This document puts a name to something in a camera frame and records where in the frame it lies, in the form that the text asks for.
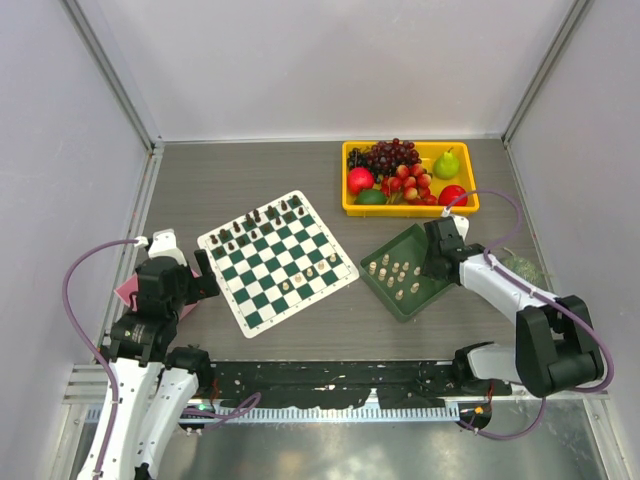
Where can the pink box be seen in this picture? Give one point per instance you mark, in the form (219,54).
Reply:
(136,291)

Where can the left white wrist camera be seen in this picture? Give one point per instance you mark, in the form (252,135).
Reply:
(161,244)

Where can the green white chess board mat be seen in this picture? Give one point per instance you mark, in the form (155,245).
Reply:
(252,255)

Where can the dark purple grape bunch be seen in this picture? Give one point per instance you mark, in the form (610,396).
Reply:
(384,157)

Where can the red cherry bunch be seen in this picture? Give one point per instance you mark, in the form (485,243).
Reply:
(411,185)

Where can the green netted melon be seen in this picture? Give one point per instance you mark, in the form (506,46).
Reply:
(524,268)

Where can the green lime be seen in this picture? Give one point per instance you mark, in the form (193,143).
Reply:
(371,197)

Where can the white slotted cable duct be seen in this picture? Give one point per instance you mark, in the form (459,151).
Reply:
(370,412)

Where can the dark green piece tray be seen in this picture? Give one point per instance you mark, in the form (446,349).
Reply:
(394,274)

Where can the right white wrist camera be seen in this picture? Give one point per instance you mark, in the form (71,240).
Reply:
(462,223)

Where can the red apple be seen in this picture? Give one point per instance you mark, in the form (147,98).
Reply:
(359,179)
(453,194)

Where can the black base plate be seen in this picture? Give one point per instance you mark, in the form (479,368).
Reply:
(342,384)

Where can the black grape bunch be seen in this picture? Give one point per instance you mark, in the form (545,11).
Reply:
(357,158)

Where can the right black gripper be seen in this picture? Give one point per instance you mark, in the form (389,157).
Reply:
(430,270)

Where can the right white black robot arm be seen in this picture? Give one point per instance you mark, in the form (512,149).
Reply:
(554,348)

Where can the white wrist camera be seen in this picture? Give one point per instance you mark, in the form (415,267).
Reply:
(462,223)
(161,244)

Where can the yellow plastic fruit tray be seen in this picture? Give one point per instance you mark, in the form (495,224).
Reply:
(429,152)

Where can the red apple right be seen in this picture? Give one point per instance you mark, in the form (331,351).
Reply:
(453,194)

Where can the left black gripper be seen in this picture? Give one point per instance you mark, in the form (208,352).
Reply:
(204,285)

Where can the red apple left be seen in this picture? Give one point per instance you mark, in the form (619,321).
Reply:
(359,179)

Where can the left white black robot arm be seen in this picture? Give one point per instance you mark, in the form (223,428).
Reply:
(149,384)

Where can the green pear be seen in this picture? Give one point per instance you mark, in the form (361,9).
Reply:
(447,166)

